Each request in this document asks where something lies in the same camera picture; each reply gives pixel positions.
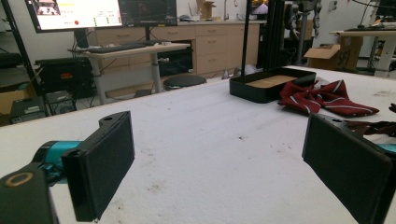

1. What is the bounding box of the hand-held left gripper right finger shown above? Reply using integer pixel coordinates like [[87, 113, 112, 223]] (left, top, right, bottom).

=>
[[302, 112, 396, 224]]

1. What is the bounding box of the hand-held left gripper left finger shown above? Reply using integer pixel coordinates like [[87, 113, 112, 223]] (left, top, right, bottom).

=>
[[61, 110, 135, 223]]

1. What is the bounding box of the black stand with wooden tray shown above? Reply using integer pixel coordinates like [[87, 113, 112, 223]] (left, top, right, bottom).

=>
[[229, 0, 317, 105]]

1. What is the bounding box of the small dark device box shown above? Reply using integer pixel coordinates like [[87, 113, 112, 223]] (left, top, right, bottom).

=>
[[46, 90, 78, 116]]

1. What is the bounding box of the grey device box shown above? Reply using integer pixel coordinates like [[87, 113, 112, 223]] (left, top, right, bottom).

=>
[[8, 96, 49, 124]]

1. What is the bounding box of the black equipment case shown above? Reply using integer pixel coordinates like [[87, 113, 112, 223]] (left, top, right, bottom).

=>
[[35, 57, 95, 99]]

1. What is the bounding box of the open cardboard box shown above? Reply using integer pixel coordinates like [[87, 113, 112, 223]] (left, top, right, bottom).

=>
[[303, 36, 363, 72]]

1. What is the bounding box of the black round stool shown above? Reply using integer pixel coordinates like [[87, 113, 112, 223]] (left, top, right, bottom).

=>
[[163, 74, 207, 91]]

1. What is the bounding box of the black keyboard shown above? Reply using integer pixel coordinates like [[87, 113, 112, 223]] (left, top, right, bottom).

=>
[[88, 41, 148, 54]]

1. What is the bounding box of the light wooden desk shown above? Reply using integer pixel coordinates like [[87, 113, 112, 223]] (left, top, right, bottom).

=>
[[68, 42, 191, 105]]

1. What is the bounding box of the grey robot on stand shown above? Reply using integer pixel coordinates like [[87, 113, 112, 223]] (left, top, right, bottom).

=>
[[288, 0, 323, 66]]

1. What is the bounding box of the white side table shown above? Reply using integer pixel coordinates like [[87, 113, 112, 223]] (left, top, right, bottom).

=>
[[330, 26, 396, 76]]

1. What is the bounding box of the bright computer monitor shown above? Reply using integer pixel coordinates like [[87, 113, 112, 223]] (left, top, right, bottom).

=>
[[23, 0, 123, 49]]

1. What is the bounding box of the dark computer monitor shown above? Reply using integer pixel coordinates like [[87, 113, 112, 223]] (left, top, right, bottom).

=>
[[118, 0, 178, 27]]

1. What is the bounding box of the wooden drawer cabinet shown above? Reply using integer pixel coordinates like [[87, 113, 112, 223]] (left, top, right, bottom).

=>
[[88, 20, 269, 78]]

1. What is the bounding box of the small cardboard box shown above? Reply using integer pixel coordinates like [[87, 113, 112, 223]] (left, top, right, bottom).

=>
[[195, 0, 217, 21]]

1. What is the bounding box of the black metal frame column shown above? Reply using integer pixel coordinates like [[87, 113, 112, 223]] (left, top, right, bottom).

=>
[[263, 0, 286, 72], [0, 0, 43, 96]]

